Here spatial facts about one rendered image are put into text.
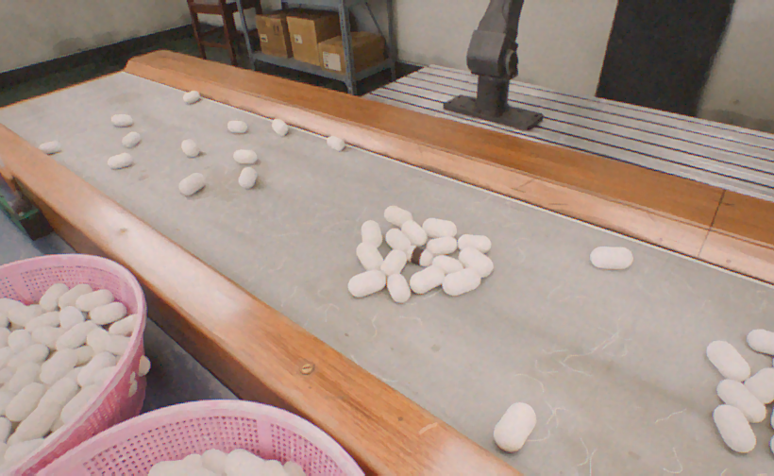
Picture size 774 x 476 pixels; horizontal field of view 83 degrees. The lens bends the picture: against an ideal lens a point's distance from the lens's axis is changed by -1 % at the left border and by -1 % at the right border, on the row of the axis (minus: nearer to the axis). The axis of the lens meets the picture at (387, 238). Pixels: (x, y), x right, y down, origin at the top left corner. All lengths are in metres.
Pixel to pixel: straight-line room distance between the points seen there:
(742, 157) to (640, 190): 0.38
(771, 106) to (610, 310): 2.10
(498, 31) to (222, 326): 0.69
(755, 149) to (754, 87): 1.51
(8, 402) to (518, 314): 0.43
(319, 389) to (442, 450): 0.10
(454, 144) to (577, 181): 0.17
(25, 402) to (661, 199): 0.63
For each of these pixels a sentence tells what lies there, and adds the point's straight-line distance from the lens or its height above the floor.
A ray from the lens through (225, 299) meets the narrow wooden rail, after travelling 0.43.
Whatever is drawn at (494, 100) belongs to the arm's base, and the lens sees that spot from 0.93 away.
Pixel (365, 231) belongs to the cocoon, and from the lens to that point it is 0.48.
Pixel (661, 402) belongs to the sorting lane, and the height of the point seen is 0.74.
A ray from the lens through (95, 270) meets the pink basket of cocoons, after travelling 0.55.
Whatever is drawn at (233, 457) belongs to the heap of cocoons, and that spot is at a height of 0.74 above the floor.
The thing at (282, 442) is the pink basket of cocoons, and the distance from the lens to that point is 0.35.
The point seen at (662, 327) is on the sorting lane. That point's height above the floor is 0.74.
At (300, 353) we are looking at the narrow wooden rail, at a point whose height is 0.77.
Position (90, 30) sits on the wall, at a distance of 5.00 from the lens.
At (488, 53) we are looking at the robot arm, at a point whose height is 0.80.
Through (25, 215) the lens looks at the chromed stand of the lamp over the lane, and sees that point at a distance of 0.82.
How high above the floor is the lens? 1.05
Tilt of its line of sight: 38 degrees down
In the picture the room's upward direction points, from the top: 4 degrees counter-clockwise
